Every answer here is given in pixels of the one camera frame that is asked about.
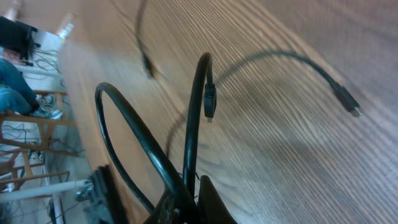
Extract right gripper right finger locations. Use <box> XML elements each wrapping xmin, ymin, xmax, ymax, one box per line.
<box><xmin>198</xmin><ymin>175</ymin><xmax>237</xmax><ymax>224</ymax></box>

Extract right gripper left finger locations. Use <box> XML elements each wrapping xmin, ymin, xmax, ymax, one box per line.
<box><xmin>144</xmin><ymin>189</ymin><xmax>183</xmax><ymax>224</ymax></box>

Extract black usb cable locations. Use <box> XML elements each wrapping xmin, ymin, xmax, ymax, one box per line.
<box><xmin>95</xmin><ymin>49</ymin><xmax>363</xmax><ymax>224</ymax></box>
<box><xmin>135</xmin><ymin>0</ymin><xmax>156</xmax><ymax>80</ymax></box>

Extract white table leg bar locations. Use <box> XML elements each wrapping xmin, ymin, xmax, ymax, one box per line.
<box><xmin>1</xmin><ymin>180</ymin><xmax>90</xmax><ymax>203</ymax></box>

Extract person in blue jeans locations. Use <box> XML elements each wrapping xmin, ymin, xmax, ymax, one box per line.
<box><xmin>1</xmin><ymin>47</ymin><xmax>63</xmax><ymax>119</ymax></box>

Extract wooden chair frame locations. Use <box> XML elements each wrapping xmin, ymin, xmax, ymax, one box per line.
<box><xmin>0</xmin><ymin>90</ymin><xmax>80</xmax><ymax>192</ymax></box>

